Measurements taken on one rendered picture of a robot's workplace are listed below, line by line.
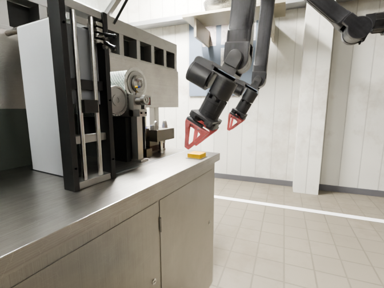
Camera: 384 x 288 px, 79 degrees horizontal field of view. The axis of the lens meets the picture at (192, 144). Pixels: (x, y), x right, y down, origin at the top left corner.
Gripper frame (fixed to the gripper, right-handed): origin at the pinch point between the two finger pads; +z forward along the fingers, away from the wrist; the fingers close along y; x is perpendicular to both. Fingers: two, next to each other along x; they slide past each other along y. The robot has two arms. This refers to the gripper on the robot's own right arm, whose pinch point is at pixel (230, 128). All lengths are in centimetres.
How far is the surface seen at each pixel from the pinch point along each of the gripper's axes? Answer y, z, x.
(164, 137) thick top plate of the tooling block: 1.3, 22.4, -27.4
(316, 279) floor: -51, 66, 96
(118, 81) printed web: 23, 4, -50
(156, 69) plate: -46, 0, -76
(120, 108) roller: 26, 13, -41
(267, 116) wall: -244, 3, 3
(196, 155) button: 7.5, 18.3, -5.9
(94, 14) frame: 50, -17, -46
